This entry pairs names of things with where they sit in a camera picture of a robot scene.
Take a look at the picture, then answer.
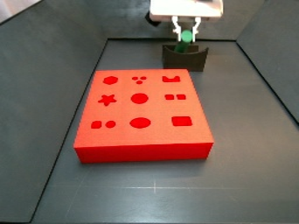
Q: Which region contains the red shape sorter box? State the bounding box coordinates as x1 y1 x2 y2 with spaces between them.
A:
73 69 213 163

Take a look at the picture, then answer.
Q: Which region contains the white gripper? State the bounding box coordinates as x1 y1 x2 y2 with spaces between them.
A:
145 0 223 42

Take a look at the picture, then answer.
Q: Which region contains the green cylinder peg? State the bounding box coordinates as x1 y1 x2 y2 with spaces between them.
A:
173 30 192 53

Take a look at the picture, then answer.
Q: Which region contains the black curved holder stand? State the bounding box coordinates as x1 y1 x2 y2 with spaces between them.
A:
162 45 209 72

